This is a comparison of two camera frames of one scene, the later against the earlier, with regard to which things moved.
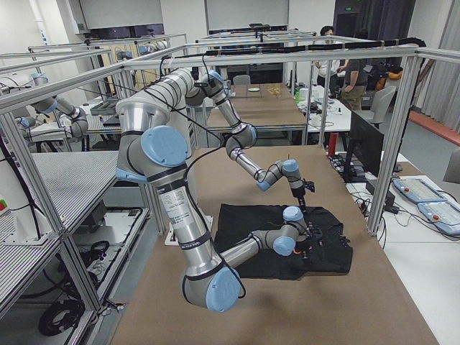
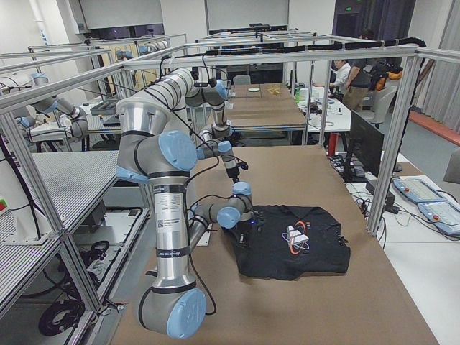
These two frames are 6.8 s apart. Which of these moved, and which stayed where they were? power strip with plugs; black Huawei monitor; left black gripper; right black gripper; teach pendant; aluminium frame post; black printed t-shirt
Moved: left black gripper; black printed t-shirt; right black gripper
Stayed: teach pendant; black Huawei monitor; aluminium frame post; power strip with plugs
